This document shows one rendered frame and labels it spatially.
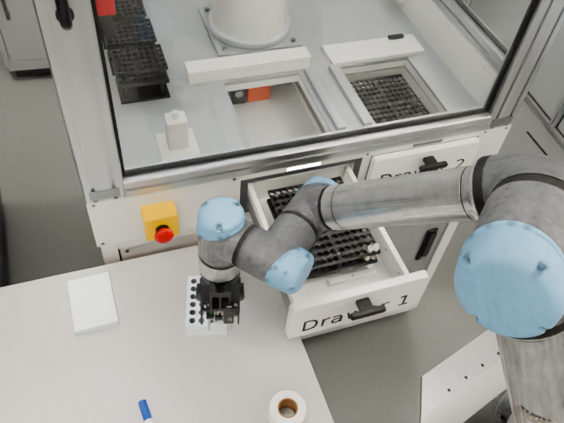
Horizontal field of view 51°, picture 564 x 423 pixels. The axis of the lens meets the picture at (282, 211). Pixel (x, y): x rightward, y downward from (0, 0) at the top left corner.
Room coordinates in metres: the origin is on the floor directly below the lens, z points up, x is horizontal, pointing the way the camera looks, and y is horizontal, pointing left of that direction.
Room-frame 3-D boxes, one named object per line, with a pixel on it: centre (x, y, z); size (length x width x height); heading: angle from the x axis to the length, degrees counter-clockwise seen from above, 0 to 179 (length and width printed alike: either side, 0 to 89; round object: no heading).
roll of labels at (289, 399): (0.43, -0.06, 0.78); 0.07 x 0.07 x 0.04
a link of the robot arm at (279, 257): (0.56, 0.00, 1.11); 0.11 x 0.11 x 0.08; 65
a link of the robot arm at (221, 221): (0.58, 0.09, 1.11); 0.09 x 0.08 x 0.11; 65
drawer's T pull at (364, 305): (0.61, -0.18, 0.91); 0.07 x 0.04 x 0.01; 114
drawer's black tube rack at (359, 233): (0.81, -0.09, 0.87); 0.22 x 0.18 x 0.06; 24
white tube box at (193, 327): (0.64, 0.13, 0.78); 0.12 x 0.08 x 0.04; 9
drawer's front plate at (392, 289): (0.63, -0.17, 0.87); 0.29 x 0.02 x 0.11; 114
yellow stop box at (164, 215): (0.77, 0.25, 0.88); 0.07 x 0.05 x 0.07; 114
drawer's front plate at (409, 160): (1.05, -0.33, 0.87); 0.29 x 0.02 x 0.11; 114
